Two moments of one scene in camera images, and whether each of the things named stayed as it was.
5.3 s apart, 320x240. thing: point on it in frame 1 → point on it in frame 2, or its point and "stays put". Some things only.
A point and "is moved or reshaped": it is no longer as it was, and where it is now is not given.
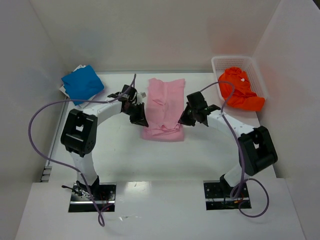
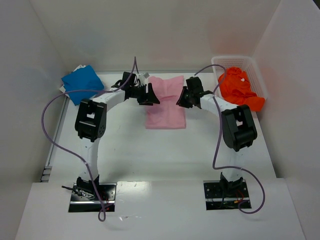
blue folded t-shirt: x=82 y=84 stays put
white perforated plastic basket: x=246 y=64 stays put
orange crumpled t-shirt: x=243 y=96 stays put
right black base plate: x=218 y=196 stays put
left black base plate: x=105 y=194 stays put
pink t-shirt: x=165 y=109 is moved or reshaped
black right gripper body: x=191 y=115 → x=186 y=96
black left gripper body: x=136 y=113 → x=145 y=93
